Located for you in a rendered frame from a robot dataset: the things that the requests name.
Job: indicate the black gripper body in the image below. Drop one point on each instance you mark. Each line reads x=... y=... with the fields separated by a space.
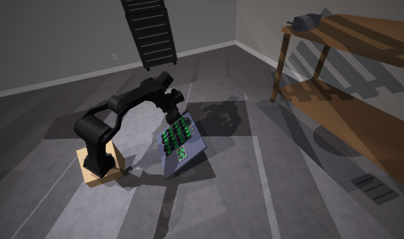
x=173 y=114

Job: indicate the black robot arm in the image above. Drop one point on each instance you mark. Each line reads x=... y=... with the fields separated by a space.
x=97 y=134

